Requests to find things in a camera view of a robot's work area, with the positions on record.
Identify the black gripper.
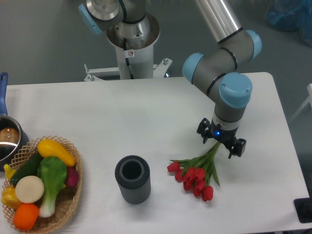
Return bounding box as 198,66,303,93
196,118,247,159

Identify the red tulip bouquet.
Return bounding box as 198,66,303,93
167,142,220,201

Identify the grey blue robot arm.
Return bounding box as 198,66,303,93
78,0,262,156

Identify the dark grey ribbed vase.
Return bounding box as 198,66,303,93
115,155,151,205

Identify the black device at table edge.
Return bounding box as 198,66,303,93
293,197,312,223

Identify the blue plastic bag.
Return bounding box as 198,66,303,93
265,0,312,46

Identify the purple red radish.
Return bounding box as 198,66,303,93
65,167,79,188

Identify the woven wicker basket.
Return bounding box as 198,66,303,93
1,136,83,234

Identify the green bok choy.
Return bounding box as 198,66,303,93
37,156,67,218

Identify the yellow squash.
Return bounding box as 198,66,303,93
37,139,76,167

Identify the green cucumber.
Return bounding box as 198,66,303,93
10,151,43,186

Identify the cream round onion slice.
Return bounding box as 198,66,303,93
15,175,44,203

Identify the orange fruit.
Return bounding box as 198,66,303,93
13,203,39,231

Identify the yellow banana tip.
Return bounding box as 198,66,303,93
3,164,16,181

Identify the yellow bell pepper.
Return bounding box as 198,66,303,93
1,186,21,210

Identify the white furniture frame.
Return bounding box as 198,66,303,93
290,83,312,122

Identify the black cable on pedestal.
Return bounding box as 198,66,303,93
122,38,134,79

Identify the blue handled saucepan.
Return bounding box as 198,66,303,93
0,72,29,172

